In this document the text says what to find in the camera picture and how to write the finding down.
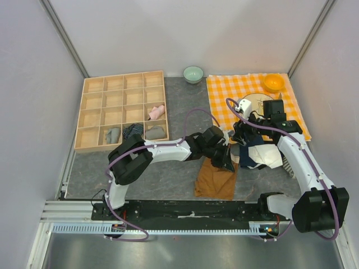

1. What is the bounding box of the orange checkered tablecloth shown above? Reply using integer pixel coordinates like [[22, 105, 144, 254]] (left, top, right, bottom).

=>
[[206, 73, 311, 141]]

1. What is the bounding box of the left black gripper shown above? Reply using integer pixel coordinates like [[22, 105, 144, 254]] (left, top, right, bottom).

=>
[[204, 143, 234, 174]]

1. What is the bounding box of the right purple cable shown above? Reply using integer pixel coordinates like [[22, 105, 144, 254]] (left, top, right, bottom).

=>
[[225, 98, 340, 242]]

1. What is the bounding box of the aluminium corner post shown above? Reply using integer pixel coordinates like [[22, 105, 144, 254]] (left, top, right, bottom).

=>
[[39, 0, 90, 78], [287, 0, 337, 78]]

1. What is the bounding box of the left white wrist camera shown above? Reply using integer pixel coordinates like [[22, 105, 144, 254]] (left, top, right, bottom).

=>
[[218, 127, 234, 146]]

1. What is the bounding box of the purple cable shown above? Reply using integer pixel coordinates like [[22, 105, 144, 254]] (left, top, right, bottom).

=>
[[102, 108, 225, 242], [225, 98, 340, 242]]

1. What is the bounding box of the white cloth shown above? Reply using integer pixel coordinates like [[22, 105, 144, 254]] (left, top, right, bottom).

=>
[[248, 144, 283, 169]]

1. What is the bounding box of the wooden compartment tray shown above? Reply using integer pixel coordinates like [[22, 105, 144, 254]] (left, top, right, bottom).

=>
[[74, 71, 169, 153]]

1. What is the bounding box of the beige decorated plate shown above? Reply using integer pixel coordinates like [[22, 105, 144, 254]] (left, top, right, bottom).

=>
[[244, 93, 274, 115]]

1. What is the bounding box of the light grey rolled cloth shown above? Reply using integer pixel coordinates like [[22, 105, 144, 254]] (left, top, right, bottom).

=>
[[106, 127, 120, 144]]

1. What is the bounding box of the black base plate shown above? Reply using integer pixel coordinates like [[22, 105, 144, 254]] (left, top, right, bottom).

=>
[[91, 199, 292, 231]]

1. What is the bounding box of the left aluminium corner post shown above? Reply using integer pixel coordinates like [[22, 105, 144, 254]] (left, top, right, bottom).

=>
[[39, 0, 90, 78]]

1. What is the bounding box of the grey cable duct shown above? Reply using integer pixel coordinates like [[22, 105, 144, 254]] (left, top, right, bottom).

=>
[[52, 223, 269, 236]]

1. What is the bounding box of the grey ribbed cup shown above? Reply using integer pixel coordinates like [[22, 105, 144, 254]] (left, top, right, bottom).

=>
[[282, 156, 296, 179]]

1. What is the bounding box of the teal ceramic bowl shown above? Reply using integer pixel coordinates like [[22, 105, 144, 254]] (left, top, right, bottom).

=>
[[183, 66, 204, 84]]

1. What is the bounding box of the aluminium frame rail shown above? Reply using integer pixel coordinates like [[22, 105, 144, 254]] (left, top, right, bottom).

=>
[[41, 200, 117, 222]]

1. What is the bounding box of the brown underwear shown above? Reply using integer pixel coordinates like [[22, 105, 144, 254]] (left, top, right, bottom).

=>
[[194, 158, 238, 200]]

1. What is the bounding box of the striped dark rolled cloth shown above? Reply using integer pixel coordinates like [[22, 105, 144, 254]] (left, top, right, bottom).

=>
[[122, 123, 144, 140]]

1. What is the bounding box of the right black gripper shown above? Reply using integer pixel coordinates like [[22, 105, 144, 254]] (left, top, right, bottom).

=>
[[231, 108, 270, 146]]

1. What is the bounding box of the pink rolled cloth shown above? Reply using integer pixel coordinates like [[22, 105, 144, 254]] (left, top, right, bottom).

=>
[[148, 105, 165, 120]]

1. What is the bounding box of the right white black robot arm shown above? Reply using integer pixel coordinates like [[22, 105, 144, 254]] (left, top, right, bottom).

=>
[[225, 98, 349, 240]]

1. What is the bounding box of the navy blue underwear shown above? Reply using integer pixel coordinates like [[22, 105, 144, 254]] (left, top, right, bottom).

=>
[[231, 136, 266, 170]]

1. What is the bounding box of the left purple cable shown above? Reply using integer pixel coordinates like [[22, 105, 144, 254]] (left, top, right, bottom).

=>
[[102, 108, 225, 242]]

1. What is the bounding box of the right aluminium corner post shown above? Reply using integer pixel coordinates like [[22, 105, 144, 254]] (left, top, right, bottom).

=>
[[287, 0, 337, 78]]

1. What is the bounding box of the orange bowl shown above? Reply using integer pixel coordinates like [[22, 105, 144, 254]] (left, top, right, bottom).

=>
[[263, 73, 285, 93]]

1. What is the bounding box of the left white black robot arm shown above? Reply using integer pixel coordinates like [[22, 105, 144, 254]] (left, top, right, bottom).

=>
[[103, 126, 235, 220]]

